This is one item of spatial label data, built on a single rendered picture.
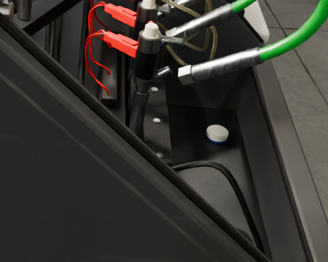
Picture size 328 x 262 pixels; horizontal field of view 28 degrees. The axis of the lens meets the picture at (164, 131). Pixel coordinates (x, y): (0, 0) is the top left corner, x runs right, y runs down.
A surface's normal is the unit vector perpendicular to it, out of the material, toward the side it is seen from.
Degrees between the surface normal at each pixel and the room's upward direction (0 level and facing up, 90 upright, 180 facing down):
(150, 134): 0
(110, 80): 0
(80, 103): 43
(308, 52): 0
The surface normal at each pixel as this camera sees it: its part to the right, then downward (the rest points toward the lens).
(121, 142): 0.78, -0.52
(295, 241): -0.99, -0.09
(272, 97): 0.15, -0.79
